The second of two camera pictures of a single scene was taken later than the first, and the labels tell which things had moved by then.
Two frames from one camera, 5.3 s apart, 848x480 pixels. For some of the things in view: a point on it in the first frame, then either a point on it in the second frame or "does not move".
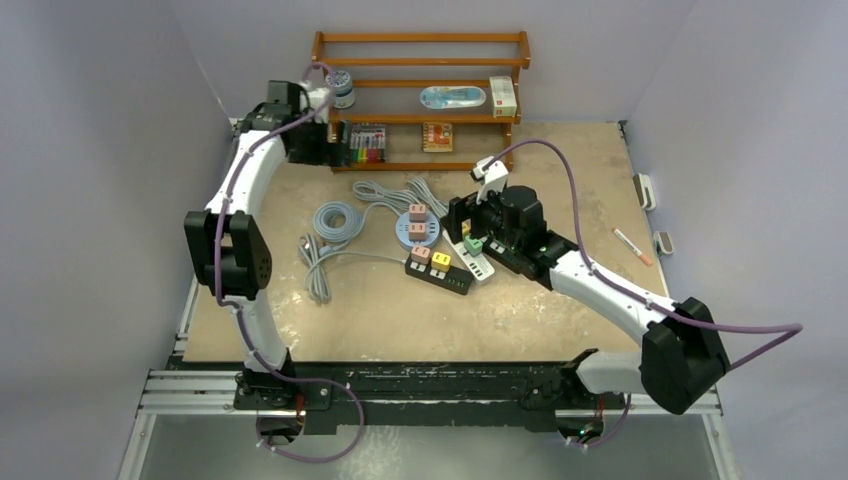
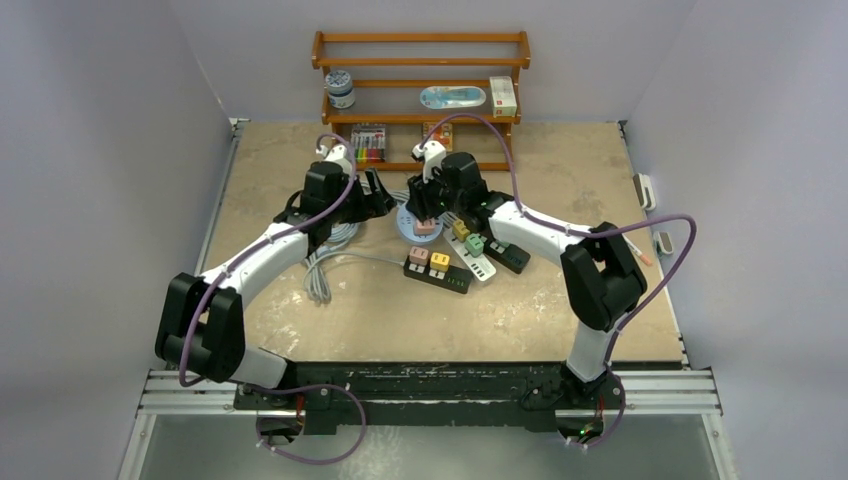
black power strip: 453,279 does not move
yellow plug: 441,262 does not move
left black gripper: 329,155 -> 375,204
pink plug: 420,255 does not move
